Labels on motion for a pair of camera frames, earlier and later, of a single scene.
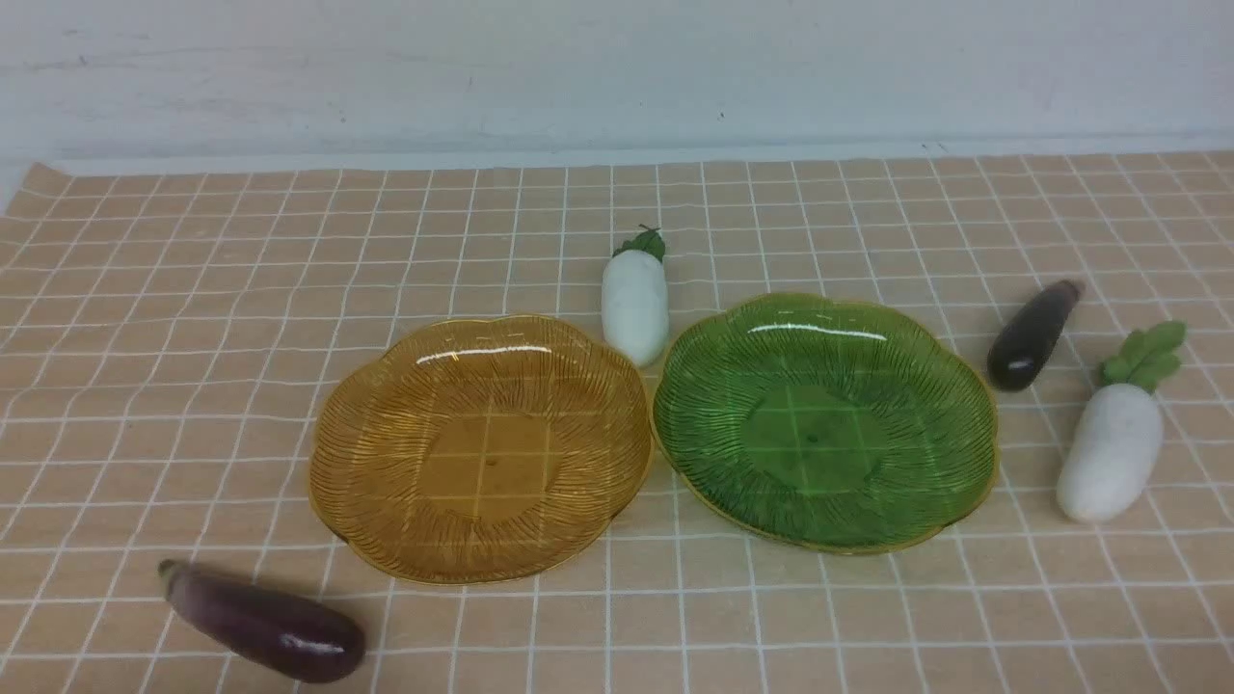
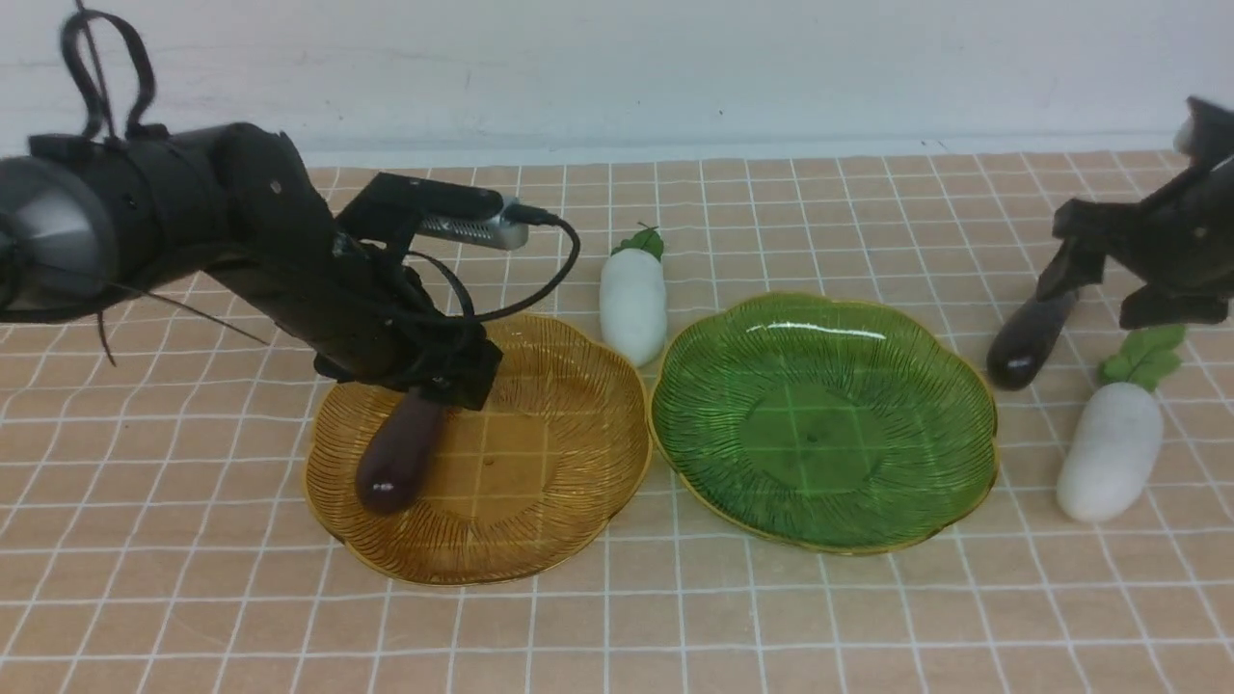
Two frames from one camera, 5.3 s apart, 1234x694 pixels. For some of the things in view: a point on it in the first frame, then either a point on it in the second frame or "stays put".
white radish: x=635 y=303 stays put
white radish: x=1112 y=452 stays put
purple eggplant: x=1027 y=342 stays put
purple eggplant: x=263 y=626 -> x=398 y=463
